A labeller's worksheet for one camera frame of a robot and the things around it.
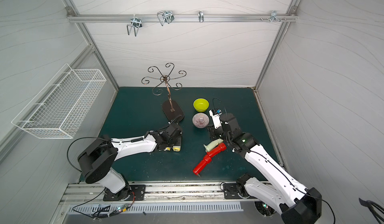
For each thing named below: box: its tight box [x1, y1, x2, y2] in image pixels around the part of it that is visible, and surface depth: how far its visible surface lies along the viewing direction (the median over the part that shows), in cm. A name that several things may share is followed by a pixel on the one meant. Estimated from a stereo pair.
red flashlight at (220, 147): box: [206, 142, 227, 158], surface depth 88 cm
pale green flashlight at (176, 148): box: [172, 145, 181, 152], surface depth 86 cm
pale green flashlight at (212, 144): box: [203, 138, 224, 153], surface depth 90 cm
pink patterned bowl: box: [192, 112, 210, 129], surface depth 100 cm
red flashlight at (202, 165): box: [193, 154, 212, 178], surface depth 83 cm
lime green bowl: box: [193, 98, 210, 113], surface depth 109 cm
